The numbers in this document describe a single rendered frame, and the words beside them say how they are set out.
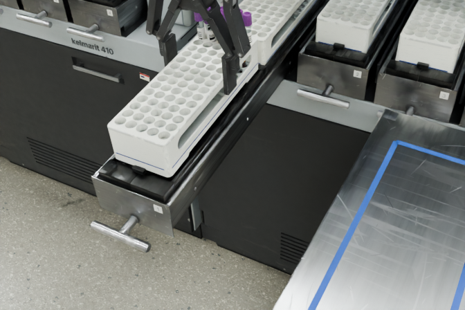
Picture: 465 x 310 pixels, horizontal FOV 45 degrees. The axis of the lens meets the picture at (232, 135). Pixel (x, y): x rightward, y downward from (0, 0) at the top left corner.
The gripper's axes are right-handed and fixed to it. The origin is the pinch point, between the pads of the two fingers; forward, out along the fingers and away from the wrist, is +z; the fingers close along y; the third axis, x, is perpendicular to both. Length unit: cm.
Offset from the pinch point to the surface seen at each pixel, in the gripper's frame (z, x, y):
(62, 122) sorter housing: 49, 21, -62
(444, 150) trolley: 5.6, 3.8, 38.4
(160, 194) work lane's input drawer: 5.9, -21.0, 5.2
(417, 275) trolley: 5.6, -19.1, 40.0
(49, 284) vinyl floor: 88, -7, -55
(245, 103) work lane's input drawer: 7.1, 3.4, 6.3
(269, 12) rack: 1.3, 23.4, 1.5
